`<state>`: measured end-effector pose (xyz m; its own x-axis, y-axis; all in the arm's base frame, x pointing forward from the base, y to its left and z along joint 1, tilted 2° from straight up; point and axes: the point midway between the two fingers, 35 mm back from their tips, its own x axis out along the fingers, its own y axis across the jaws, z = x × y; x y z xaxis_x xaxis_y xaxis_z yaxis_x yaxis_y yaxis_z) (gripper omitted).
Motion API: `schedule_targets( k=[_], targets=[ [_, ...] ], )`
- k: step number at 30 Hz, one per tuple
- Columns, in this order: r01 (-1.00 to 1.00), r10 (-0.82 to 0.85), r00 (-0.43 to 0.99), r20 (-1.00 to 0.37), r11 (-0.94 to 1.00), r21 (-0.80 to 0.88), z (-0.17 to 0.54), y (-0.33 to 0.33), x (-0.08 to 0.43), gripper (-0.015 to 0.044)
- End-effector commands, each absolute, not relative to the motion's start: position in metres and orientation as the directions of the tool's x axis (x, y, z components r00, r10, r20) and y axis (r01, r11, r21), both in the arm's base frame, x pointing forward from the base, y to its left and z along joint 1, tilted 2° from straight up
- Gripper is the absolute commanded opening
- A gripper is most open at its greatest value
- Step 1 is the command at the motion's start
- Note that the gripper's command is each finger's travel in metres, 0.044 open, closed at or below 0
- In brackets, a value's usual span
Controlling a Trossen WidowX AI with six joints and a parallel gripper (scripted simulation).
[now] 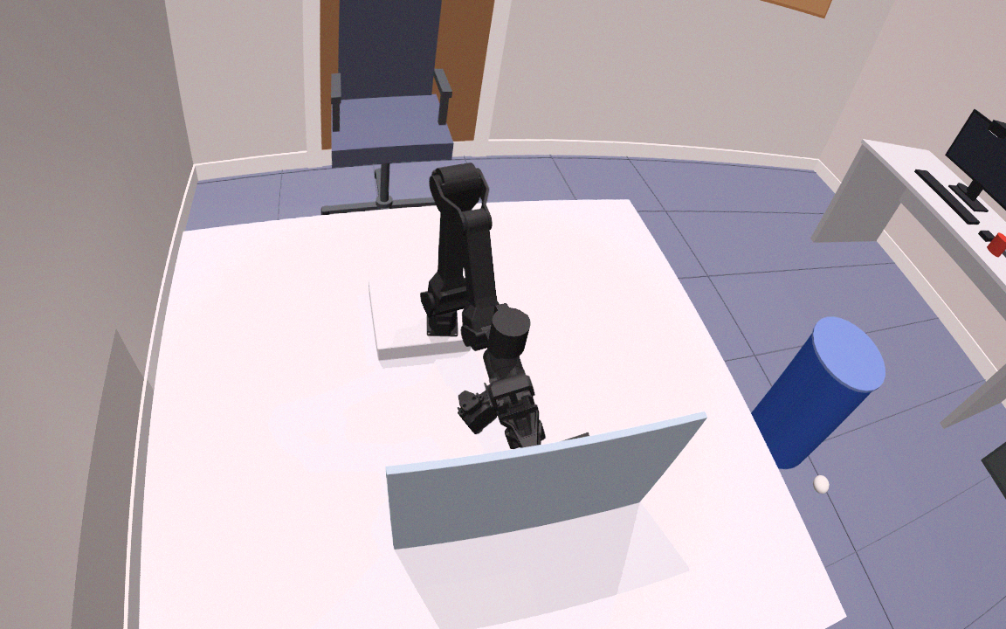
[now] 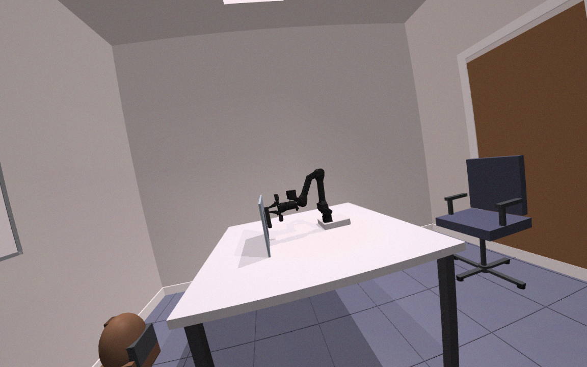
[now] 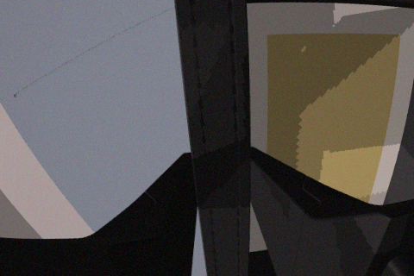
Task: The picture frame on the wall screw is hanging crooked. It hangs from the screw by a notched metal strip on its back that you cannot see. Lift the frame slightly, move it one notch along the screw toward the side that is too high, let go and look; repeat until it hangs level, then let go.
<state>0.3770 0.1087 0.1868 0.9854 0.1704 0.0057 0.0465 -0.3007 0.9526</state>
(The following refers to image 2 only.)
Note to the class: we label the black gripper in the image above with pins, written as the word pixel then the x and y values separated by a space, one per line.
pixel 282 206

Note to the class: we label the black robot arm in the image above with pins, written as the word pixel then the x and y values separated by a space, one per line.
pixel 322 205

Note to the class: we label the black picture frame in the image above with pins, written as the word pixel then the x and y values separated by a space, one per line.
pixel 267 215

